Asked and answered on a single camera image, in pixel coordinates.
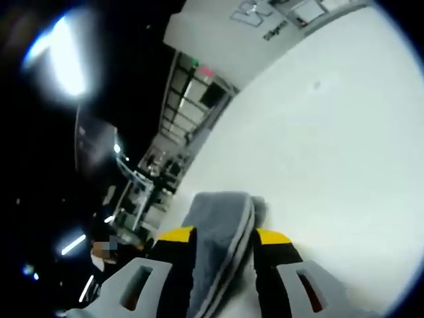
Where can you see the grey fluffy towel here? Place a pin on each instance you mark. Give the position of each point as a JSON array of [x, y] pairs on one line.
[[222, 232]]

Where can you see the dark overhead panel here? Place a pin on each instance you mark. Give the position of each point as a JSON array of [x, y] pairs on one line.
[[96, 139]]

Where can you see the black monitor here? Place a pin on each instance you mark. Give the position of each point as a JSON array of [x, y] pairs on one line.
[[212, 95]]

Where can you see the pink hanging item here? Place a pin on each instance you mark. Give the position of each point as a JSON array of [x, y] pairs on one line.
[[205, 71]]

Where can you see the bright ceiling light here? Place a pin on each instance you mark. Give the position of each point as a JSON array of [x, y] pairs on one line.
[[63, 56]]

